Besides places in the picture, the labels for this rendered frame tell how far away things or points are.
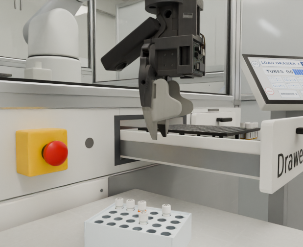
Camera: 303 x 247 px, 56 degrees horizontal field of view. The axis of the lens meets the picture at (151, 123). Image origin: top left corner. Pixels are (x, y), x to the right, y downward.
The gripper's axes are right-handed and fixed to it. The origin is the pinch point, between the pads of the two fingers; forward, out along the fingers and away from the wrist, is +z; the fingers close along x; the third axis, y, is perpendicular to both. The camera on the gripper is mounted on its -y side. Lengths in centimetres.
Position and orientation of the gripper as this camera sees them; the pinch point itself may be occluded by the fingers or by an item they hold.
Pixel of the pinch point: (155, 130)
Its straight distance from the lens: 46.3
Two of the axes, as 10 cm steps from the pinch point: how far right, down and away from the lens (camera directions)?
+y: 9.0, 0.4, -4.3
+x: 4.3, -0.8, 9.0
